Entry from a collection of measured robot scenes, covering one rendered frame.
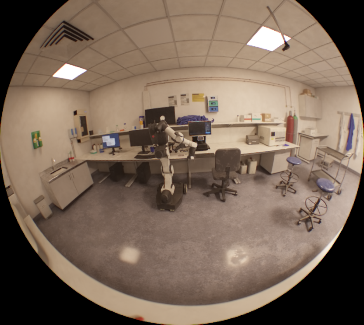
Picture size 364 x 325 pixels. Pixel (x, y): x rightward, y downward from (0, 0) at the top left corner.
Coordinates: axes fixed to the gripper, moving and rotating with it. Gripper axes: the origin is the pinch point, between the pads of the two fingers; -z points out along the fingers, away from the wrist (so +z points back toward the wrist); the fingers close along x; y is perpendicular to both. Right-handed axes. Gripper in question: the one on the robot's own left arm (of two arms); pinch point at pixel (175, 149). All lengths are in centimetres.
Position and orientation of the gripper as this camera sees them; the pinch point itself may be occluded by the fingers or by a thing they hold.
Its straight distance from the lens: 216.9
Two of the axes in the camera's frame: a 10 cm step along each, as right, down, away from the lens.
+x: 0.6, -2.3, 9.7
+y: -4.9, -8.5, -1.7
